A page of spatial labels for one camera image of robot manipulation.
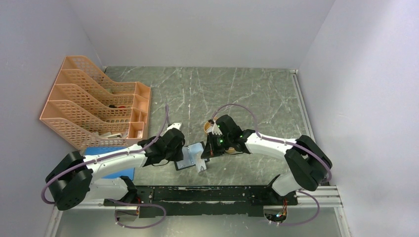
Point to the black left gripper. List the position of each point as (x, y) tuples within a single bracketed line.
[(179, 155)]

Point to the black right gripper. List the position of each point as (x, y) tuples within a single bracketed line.
[(210, 150)]

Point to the orange oval tray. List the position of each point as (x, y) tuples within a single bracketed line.
[(208, 128)]

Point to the black leather card holder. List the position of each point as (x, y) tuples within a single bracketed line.
[(188, 156)]

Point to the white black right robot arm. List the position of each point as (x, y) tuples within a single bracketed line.
[(308, 164)]

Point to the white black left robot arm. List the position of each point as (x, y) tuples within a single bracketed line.
[(77, 178)]

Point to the orange mesh file organizer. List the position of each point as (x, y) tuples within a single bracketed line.
[(88, 109)]

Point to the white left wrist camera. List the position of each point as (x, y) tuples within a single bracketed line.
[(176, 125)]

